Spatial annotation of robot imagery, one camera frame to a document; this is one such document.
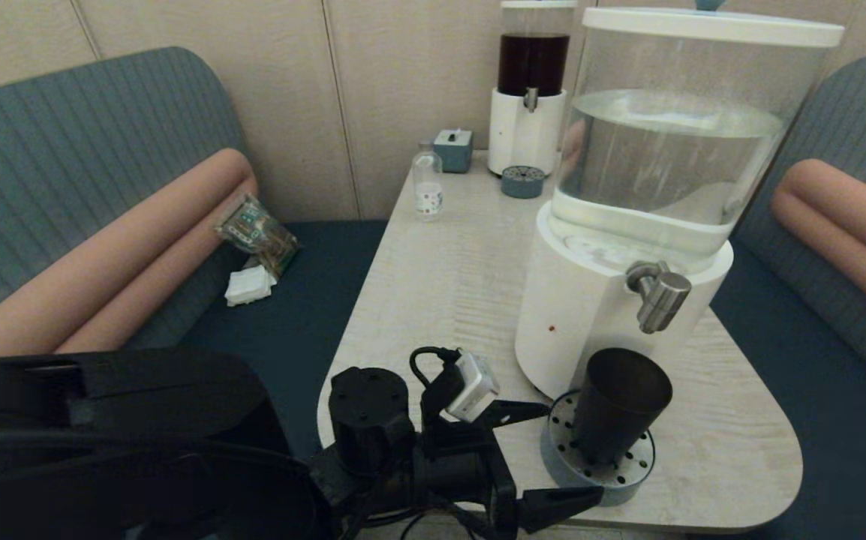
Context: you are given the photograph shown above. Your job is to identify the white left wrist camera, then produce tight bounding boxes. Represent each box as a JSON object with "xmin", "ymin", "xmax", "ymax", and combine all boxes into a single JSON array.
[{"xmin": 444, "ymin": 350, "xmax": 501, "ymax": 423}]

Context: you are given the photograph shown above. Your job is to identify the teal bench with snack packet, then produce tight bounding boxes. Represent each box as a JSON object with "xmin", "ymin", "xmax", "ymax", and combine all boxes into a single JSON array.
[{"xmin": 0, "ymin": 46, "xmax": 390, "ymax": 458}]

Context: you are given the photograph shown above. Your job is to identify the small clear bottle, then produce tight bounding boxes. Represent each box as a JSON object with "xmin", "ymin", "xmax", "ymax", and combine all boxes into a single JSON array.
[{"xmin": 412, "ymin": 142, "xmax": 444, "ymax": 222}]

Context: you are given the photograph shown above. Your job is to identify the clear snack packet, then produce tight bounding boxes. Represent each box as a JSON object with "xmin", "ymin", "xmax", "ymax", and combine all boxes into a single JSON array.
[{"xmin": 215, "ymin": 193, "xmax": 300, "ymax": 280}]

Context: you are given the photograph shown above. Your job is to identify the black plastic cup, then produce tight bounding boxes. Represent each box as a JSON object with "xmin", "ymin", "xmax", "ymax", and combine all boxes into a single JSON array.
[{"xmin": 570, "ymin": 347, "xmax": 674, "ymax": 467}]

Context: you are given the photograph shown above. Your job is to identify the white folded napkins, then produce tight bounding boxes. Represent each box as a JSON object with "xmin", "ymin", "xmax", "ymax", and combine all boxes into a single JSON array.
[{"xmin": 225, "ymin": 265, "xmax": 278, "ymax": 307}]

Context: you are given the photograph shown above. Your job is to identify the black left camera cable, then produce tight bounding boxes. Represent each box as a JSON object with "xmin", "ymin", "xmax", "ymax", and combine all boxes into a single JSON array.
[{"xmin": 410, "ymin": 346, "xmax": 464, "ymax": 391}]

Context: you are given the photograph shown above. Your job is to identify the long pink bolster cushion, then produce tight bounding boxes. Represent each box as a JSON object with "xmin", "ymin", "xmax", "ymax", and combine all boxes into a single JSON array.
[{"xmin": 0, "ymin": 148, "xmax": 260, "ymax": 359}]

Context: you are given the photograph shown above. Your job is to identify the empty teal bench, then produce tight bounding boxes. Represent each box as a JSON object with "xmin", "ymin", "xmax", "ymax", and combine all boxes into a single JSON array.
[{"xmin": 707, "ymin": 55, "xmax": 866, "ymax": 540}]

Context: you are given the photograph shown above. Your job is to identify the silver water dispenser tap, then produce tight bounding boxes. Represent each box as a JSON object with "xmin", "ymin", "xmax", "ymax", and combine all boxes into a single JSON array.
[{"xmin": 626, "ymin": 260, "xmax": 693, "ymax": 335}]

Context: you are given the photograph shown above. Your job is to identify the small blue drip tray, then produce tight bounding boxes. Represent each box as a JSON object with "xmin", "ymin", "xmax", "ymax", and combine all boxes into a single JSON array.
[{"xmin": 501, "ymin": 165, "xmax": 546, "ymax": 200}]

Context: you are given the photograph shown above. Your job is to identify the large white water dispenser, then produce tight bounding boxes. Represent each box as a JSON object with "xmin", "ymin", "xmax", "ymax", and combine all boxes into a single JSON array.
[{"xmin": 514, "ymin": 7, "xmax": 846, "ymax": 402}]

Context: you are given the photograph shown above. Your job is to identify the small blue tissue box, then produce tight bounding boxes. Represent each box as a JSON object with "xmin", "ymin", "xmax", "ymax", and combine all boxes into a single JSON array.
[{"xmin": 433, "ymin": 129, "xmax": 474, "ymax": 174}]

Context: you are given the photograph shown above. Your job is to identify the small dark tea dispenser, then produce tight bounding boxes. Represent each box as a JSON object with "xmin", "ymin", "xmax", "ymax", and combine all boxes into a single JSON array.
[{"xmin": 488, "ymin": 1, "xmax": 579, "ymax": 178}]

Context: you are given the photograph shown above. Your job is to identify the large blue drip tray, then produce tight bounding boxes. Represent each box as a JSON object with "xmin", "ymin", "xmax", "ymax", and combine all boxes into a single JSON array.
[{"xmin": 540, "ymin": 388, "xmax": 657, "ymax": 508}]

